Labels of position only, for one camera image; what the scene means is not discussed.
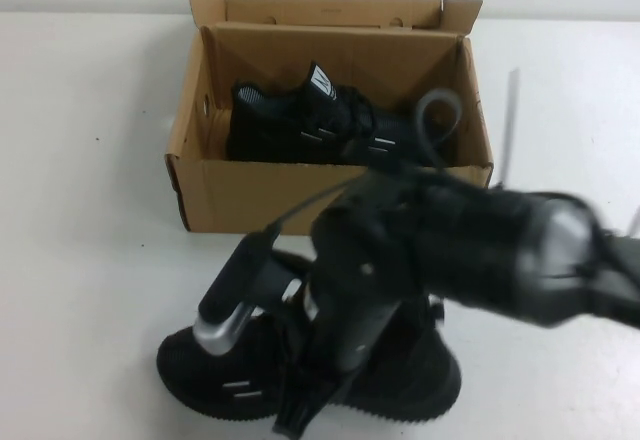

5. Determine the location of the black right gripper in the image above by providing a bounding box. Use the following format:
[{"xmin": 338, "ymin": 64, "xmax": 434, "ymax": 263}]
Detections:
[{"xmin": 272, "ymin": 169, "xmax": 432, "ymax": 392}]

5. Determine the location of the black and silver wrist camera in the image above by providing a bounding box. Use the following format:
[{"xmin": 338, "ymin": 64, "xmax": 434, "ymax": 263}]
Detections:
[{"xmin": 196, "ymin": 233, "xmax": 282, "ymax": 357}]

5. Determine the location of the black knit sneaker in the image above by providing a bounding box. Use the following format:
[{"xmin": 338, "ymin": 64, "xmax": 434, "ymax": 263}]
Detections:
[
  {"xmin": 156, "ymin": 254, "xmax": 464, "ymax": 424},
  {"xmin": 227, "ymin": 60, "xmax": 451, "ymax": 164}
]

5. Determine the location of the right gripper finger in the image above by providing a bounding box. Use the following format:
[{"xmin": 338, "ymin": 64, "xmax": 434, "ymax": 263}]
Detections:
[{"xmin": 276, "ymin": 369, "xmax": 321, "ymax": 426}]

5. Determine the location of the brown cardboard shoe box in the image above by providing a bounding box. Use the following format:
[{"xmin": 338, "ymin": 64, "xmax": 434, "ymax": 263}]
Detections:
[{"xmin": 163, "ymin": 0, "xmax": 496, "ymax": 235}]

